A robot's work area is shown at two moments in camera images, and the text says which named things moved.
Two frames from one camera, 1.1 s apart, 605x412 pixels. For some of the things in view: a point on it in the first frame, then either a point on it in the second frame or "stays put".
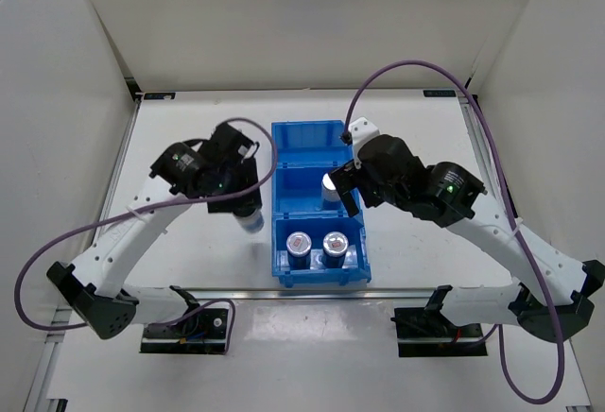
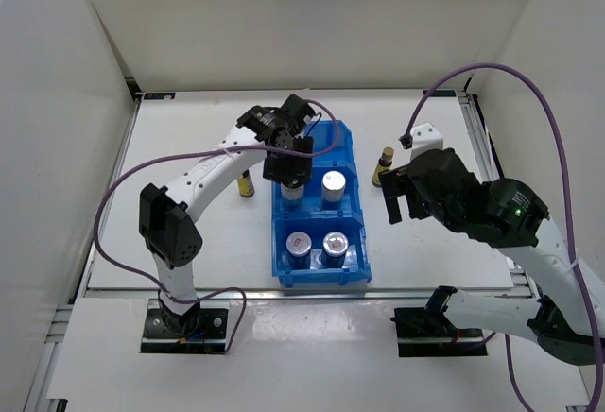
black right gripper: x=342 y=179 → x=394 y=182
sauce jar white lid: x=335 y=248 stays put
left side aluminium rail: x=117 y=164 stays put
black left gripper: x=227 y=205 → x=301 y=168
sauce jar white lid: x=298 y=246 stays put
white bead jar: x=330 y=197 stays put
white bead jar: x=253 y=223 → x=292 y=198
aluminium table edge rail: x=324 y=294 stays put
